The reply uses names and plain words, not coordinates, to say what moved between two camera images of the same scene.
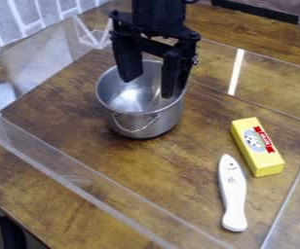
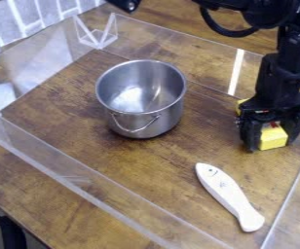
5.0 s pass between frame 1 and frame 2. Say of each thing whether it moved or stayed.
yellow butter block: moved
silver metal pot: stayed
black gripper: moved
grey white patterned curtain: stayed
